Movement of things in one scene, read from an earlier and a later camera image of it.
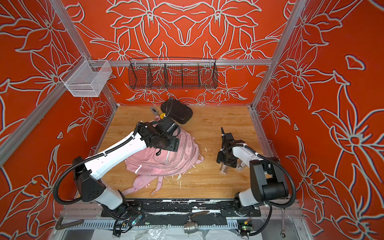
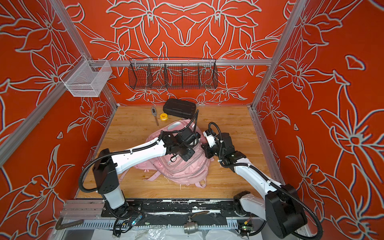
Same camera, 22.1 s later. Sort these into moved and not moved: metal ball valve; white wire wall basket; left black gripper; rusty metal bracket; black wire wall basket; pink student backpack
Moved: left black gripper; pink student backpack
Not moved: rusty metal bracket; metal ball valve; black wire wall basket; white wire wall basket
